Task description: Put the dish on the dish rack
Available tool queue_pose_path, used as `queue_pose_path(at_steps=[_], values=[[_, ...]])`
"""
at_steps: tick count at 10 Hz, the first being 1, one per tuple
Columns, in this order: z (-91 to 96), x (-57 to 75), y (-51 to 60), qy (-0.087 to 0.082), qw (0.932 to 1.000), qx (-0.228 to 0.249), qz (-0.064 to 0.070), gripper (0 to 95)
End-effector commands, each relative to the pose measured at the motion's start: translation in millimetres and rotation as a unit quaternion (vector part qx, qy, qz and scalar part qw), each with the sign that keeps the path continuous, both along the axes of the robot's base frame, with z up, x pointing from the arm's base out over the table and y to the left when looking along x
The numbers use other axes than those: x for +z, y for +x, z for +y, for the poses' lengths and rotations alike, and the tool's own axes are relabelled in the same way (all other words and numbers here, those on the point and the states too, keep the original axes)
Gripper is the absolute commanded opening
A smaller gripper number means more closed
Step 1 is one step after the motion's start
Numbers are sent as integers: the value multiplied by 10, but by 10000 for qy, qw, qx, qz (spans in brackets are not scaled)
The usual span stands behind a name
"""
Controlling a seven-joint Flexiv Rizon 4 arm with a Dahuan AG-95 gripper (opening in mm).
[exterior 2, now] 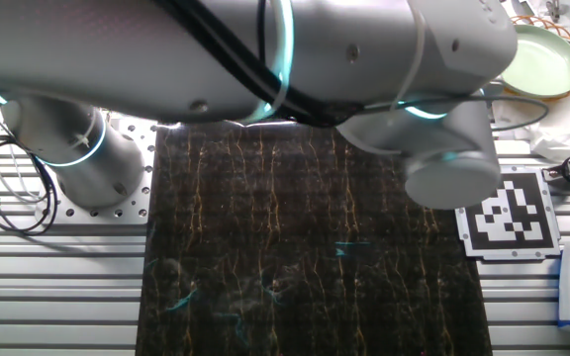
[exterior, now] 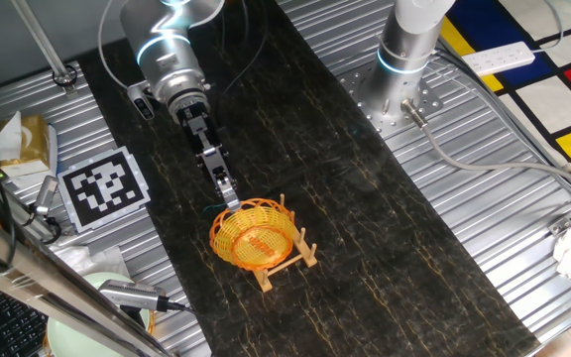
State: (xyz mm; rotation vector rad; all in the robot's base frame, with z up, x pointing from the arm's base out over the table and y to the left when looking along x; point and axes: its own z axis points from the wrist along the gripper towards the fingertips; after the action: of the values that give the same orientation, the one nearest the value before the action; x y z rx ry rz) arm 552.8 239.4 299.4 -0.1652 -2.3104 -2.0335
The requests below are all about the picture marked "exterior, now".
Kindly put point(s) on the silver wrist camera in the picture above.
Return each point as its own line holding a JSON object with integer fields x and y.
{"x": 142, "y": 101}

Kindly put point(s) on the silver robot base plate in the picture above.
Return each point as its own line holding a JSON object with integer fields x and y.
{"x": 429, "y": 101}

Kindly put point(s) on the wooden dish rack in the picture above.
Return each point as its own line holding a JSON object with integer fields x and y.
{"x": 264, "y": 281}

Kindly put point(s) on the silver camera on stand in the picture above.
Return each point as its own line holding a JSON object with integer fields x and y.
{"x": 132, "y": 293}

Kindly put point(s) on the pale green plate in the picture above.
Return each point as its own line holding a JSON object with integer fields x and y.
{"x": 72, "y": 342}

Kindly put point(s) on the metal pole with clamp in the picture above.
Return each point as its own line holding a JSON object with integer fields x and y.
{"x": 42, "y": 44}

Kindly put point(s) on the black marble pattern mat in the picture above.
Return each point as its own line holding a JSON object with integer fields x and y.
{"x": 365, "y": 248}

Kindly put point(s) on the small silver camera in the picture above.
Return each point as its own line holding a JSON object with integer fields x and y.
{"x": 46, "y": 193}

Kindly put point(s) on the white power strip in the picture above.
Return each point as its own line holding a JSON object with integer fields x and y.
{"x": 498, "y": 58}

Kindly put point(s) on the orange woven oval basket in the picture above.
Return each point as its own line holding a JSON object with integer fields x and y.
{"x": 261, "y": 243}

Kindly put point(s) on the black white marker board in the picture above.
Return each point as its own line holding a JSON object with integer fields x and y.
{"x": 102, "y": 188}

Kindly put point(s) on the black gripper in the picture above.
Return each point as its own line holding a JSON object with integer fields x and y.
{"x": 197, "y": 126}

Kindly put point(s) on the shiny metal bar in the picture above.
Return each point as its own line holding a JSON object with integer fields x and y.
{"x": 28, "y": 282}

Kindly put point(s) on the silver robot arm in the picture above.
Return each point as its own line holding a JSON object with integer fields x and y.
{"x": 166, "y": 64}

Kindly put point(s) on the white crumpled plastic bag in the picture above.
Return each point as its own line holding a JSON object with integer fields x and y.
{"x": 92, "y": 260}

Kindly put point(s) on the black keyboard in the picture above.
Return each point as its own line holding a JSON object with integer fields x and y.
{"x": 3, "y": 322}

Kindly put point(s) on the yellow tissue box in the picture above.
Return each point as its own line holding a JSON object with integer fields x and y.
{"x": 35, "y": 144}

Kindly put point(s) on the black camera clamp mount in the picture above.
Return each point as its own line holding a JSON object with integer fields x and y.
{"x": 52, "y": 230}

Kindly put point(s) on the colourful block pattern rug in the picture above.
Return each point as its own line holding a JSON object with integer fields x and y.
{"x": 553, "y": 99}

